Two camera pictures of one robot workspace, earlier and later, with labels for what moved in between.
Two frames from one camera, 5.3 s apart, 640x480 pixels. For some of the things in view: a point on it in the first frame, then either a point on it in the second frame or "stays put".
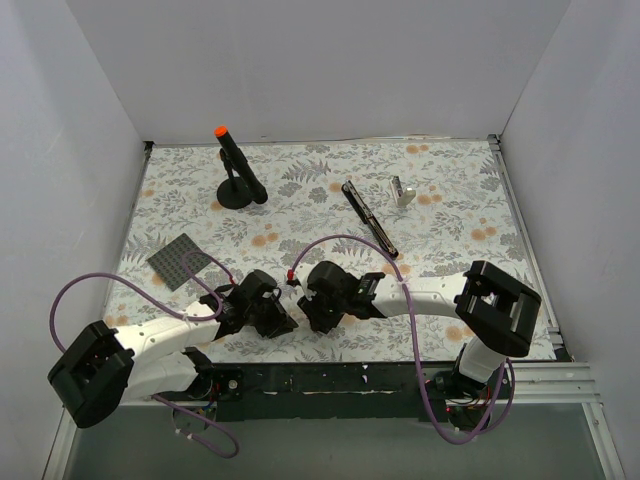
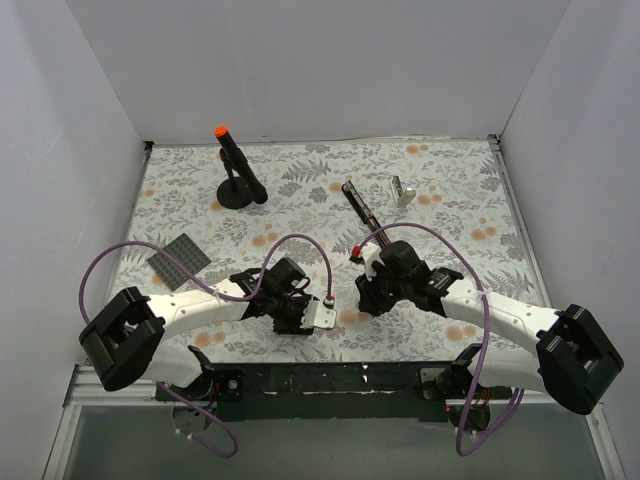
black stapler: (368, 217) stays put
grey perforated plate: (168, 262) stays put
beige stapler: (401, 195) stays put
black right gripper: (319, 309) to (373, 298)
